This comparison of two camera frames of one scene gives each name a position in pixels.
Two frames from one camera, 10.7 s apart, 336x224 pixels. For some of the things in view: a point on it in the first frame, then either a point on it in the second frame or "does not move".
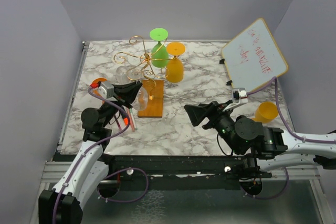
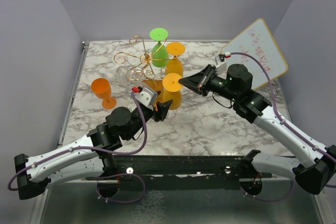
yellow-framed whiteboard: x=251 y=58 does not move
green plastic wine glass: x=159 y=55 does not move
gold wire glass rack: x=146 y=70 does not move
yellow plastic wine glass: x=175 y=72 does not move
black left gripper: x=127 y=92 -> x=163 y=108
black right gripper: x=197 y=113 -> x=199 y=81
